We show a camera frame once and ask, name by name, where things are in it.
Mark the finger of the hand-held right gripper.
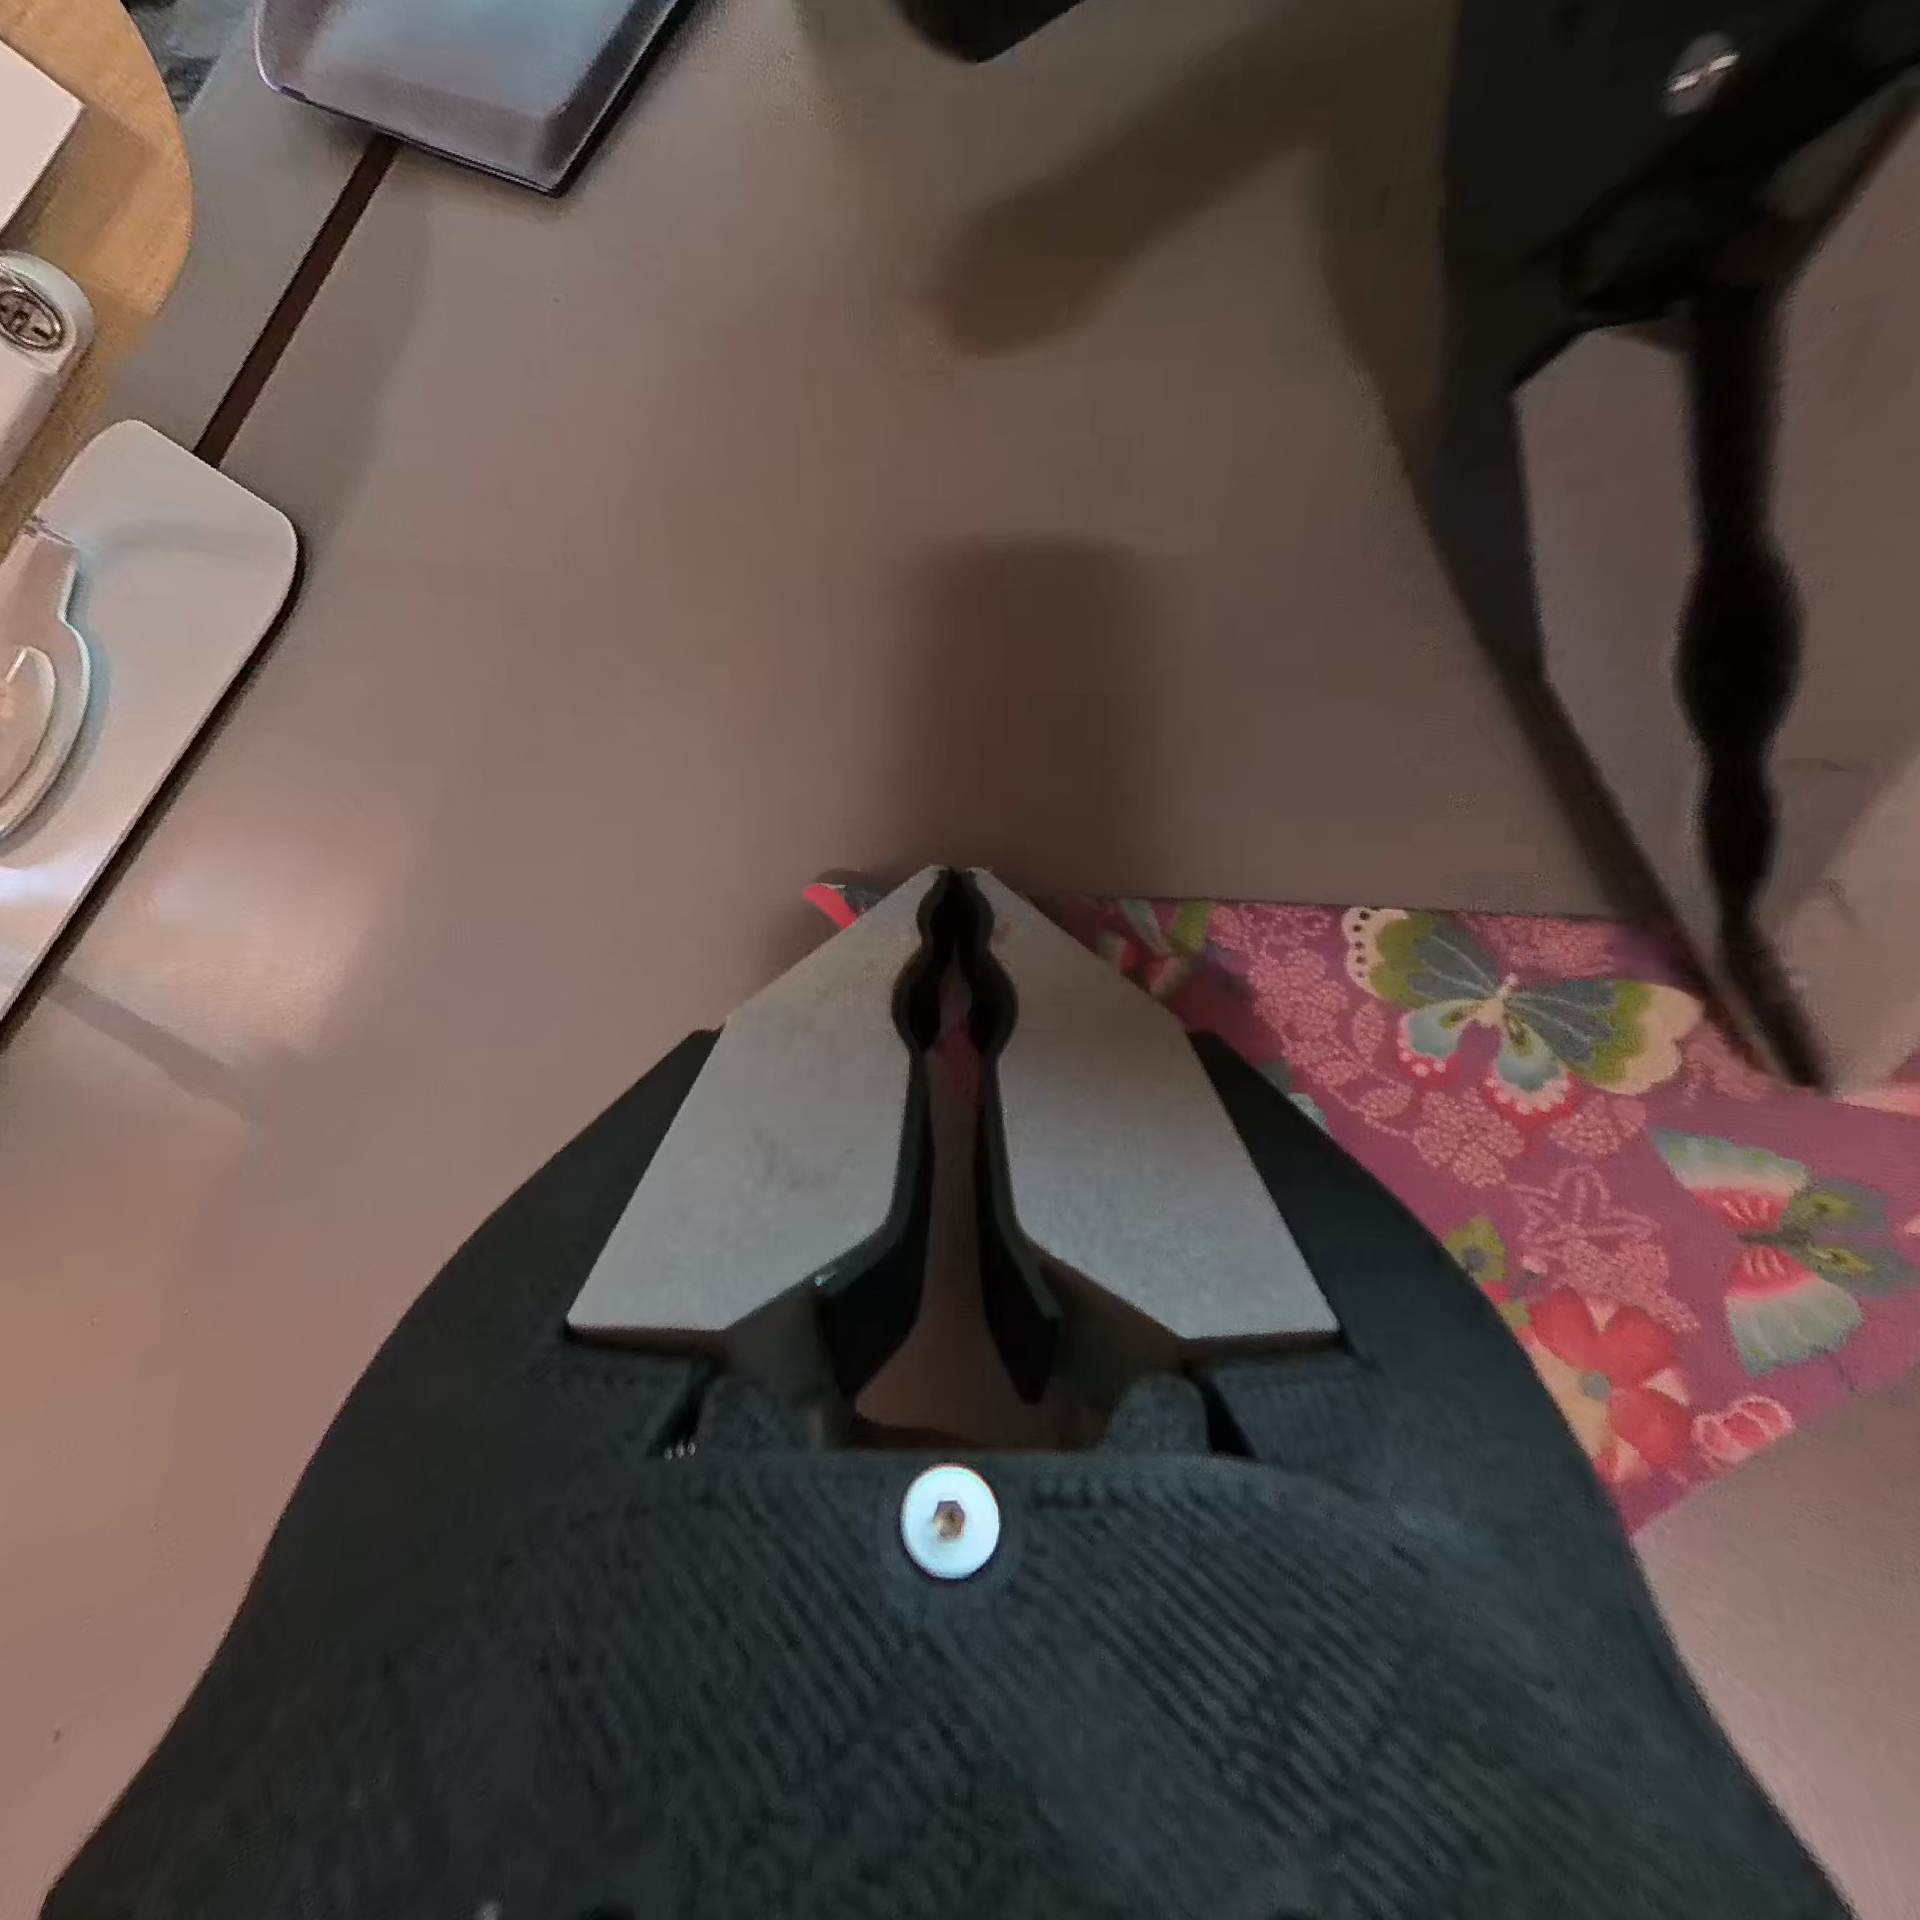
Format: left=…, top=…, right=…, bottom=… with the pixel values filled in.
left=1436, top=286, right=1828, bottom=1085
left=1790, top=755, right=1920, bottom=1094

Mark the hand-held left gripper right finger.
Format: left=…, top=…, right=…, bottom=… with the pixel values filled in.
left=955, top=868, right=1340, bottom=1404

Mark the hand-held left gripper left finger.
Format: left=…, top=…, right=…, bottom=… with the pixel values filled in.
left=562, top=865, right=963, bottom=1404

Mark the purple floral patterned cloth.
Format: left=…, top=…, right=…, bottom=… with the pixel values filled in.
left=802, top=875, right=1920, bottom=1532

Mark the black rounded object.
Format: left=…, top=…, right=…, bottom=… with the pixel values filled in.
left=902, top=0, right=1088, bottom=65

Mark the clear stand hinge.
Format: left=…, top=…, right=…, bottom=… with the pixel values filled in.
left=0, top=518, right=96, bottom=843

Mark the white book stand ledge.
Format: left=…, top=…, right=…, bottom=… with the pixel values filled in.
left=0, top=255, right=99, bottom=482

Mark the wooden book stand board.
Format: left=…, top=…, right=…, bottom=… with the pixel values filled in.
left=0, top=0, right=197, bottom=548

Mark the white printed instruction sheet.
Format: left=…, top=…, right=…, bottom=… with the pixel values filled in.
left=0, top=45, right=85, bottom=227

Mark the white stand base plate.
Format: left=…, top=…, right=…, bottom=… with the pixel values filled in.
left=0, top=420, right=301, bottom=1022

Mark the silver monitor base plate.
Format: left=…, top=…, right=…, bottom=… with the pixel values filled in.
left=255, top=0, right=691, bottom=197

